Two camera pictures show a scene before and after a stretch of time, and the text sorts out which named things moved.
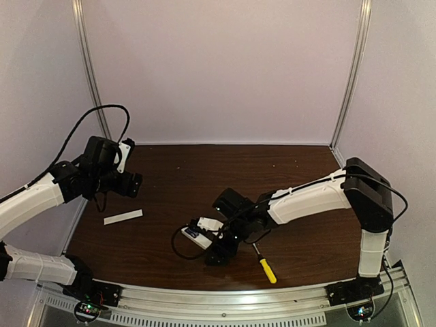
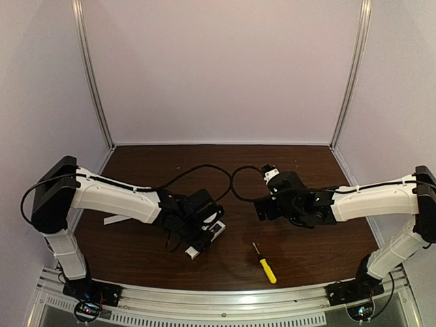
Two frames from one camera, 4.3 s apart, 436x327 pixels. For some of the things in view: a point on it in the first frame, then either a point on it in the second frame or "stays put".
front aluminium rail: [290, 304] stays put
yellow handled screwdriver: [267, 269] stays put
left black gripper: [133, 184] -> [199, 240]
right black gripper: [221, 250] -> [263, 210]
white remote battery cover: [123, 216] stays put
